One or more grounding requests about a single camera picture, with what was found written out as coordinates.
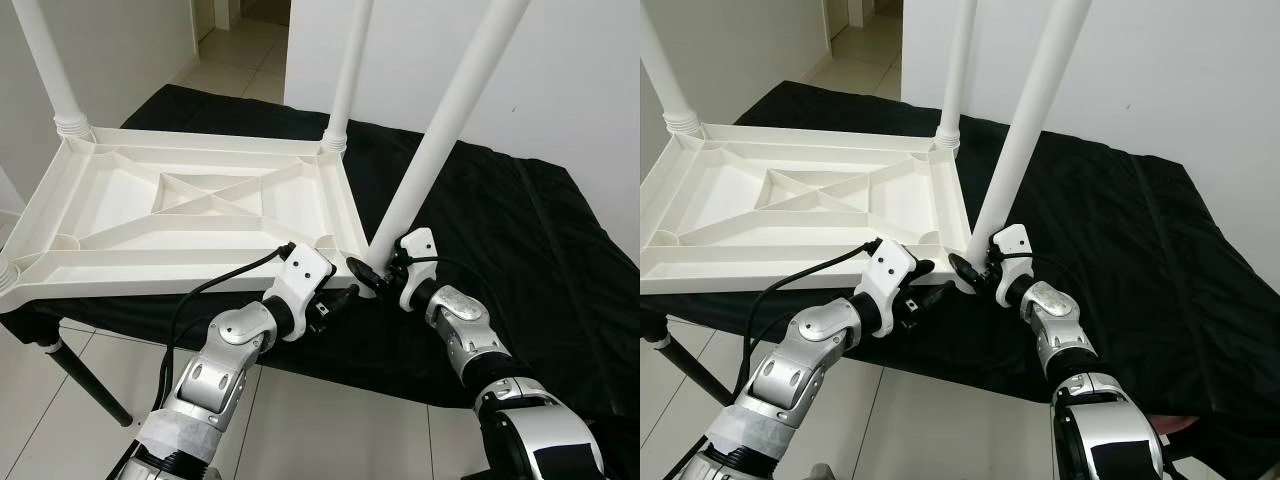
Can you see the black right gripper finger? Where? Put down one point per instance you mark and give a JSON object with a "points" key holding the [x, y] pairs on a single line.
{"points": [[966, 272], [364, 276]]}

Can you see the white plastic children table top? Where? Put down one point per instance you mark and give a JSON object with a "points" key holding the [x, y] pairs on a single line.
{"points": [[110, 200], [730, 200]]}

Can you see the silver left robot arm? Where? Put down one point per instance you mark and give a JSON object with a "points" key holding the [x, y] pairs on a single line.
{"points": [[790, 375], [215, 380]]}

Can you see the pink stool seat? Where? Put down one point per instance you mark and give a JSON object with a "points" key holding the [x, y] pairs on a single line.
{"points": [[1172, 424]]}

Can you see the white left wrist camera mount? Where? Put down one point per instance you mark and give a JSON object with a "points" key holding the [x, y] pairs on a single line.
{"points": [[888, 270], [300, 275]]}

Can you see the black metal frame leg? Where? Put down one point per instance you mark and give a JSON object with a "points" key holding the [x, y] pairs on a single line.
{"points": [[85, 380], [695, 370]]}

